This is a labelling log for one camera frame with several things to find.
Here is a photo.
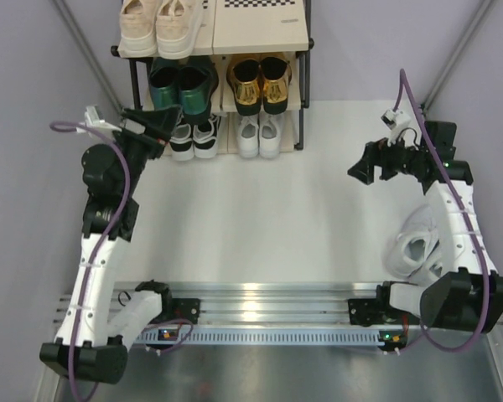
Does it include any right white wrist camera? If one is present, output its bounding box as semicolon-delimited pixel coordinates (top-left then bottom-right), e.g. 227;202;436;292
381;109;412;145

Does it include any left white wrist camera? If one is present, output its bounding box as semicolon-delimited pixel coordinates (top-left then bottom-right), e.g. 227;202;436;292
80;106;122;137

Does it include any perforated grey cable duct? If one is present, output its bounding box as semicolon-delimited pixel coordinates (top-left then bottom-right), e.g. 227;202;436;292
135;327;406;347

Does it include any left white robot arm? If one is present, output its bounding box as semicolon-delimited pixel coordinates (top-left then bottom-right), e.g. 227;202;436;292
39;106;197;384

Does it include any black white sneaker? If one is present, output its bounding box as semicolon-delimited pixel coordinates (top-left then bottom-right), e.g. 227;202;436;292
170;121;194;162
192;115;221;159

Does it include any white chunky sneaker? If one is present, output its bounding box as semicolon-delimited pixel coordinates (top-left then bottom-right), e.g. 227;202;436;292
412;249;443;286
385;204;438;278

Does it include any beige sneaker one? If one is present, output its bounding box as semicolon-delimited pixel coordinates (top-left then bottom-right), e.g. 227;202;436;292
155;0;204;60
119;0;160;57

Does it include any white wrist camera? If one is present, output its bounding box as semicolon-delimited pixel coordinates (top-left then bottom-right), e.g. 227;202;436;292
80;106;122;137
381;109;412;145

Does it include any green pointed shoe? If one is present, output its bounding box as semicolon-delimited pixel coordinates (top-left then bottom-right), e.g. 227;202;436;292
178;55;219;126
148;57;180;111

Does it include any gold loafer one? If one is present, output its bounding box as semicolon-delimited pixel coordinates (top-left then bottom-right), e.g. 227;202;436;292
226;54;262;116
260;54;292;115

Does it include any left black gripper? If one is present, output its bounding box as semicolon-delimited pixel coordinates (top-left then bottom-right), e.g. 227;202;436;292
111;106;181;197

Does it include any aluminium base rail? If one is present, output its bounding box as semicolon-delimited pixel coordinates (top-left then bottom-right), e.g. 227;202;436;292
52;281;503;330

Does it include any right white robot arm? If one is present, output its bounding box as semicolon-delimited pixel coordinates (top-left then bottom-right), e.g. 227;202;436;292
348;118;503;333

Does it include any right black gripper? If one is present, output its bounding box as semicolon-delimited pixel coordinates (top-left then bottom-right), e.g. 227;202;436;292
349;130;427;185

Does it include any beige black-framed shoe shelf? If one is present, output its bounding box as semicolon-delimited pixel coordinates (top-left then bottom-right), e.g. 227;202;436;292
111;1;313;155

